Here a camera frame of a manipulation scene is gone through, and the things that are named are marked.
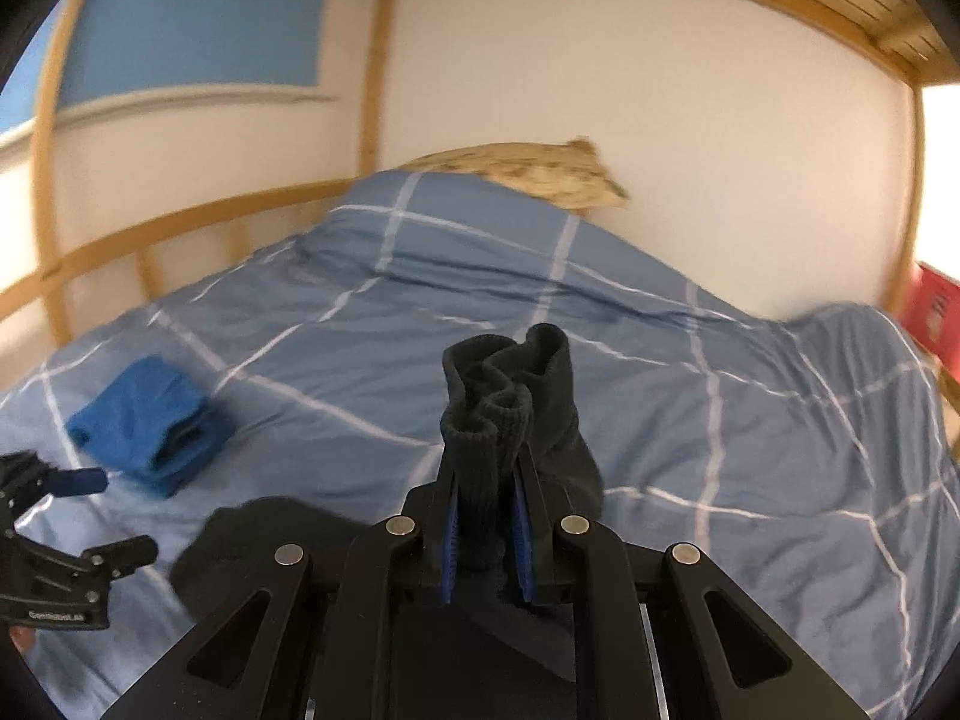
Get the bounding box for blue checked duvet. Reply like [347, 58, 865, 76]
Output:
[2, 171, 958, 718]

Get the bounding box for beige patterned pillow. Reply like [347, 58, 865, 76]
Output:
[400, 138, 630, 215]

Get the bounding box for person's left hand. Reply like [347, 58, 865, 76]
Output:
[10, 626, 37, 656]

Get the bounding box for wooden bunk bed frame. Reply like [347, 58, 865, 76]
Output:
[2, 0, 953, 382]

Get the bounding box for black fleece pants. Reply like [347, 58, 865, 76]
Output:
[167, 322, 607, 685]

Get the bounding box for folded blue cloth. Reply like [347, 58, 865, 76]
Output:
[67, 356, 236, 499]

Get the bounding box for blue window blind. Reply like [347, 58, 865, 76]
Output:
[0, 0, 335, 134]

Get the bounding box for red box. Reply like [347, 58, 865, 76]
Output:
[901, 263, 960, 379]

